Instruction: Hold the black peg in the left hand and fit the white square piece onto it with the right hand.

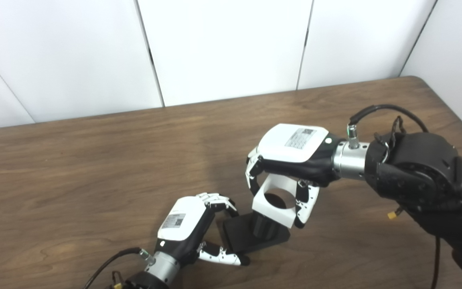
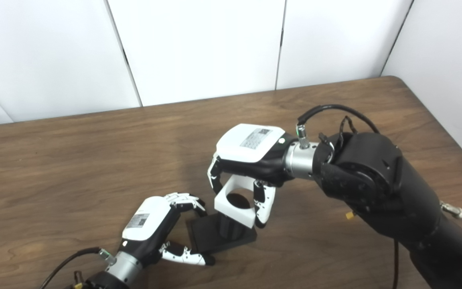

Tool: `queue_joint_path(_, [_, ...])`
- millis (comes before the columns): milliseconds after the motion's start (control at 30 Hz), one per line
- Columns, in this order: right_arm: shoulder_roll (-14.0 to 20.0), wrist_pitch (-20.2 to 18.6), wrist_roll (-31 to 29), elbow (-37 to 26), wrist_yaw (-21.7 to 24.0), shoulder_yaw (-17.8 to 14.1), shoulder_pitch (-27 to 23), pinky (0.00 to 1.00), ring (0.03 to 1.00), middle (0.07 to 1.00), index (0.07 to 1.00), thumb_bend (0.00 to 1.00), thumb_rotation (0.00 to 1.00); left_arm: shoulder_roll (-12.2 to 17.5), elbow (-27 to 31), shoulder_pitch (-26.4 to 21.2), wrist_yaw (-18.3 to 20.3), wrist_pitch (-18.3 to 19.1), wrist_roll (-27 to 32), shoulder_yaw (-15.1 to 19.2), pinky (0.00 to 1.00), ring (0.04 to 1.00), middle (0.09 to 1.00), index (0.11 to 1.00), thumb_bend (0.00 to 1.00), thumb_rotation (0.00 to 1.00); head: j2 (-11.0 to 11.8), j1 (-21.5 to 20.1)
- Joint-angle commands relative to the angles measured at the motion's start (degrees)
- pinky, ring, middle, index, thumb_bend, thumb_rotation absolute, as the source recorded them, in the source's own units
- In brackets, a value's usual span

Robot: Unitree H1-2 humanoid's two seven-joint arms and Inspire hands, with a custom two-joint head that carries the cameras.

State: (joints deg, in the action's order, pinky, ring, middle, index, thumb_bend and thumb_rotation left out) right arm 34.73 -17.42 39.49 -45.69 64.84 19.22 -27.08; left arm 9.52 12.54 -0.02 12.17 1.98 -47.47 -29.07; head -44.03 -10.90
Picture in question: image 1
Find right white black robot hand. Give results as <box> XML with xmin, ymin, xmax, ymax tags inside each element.
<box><xmin>245</xmin><ymin>123</ymin><xmax>342</xmax><ymax>229</ymax></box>

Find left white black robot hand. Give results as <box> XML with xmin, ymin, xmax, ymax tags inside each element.
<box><xmin>154</xmin><ymin>193</ymin><xmax>250</xmax><ymax>267</ymax></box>

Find black cylinder peg with base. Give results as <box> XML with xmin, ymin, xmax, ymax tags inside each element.
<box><xmin>222</xmin><ymin>212</ymin><xmax>290</xmax><ymax>254</ymax></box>

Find white square piece with hole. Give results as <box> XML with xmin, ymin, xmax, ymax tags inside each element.
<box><xmin>251</xmin><ymin>173</ymin><xmax>300</xmax><ymax>229</ymax></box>

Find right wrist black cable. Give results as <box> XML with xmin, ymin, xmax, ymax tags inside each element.
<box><xmin>347</xmin><ymin>104</ymin><xmax>441</xmax><ymax>289</ymax></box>

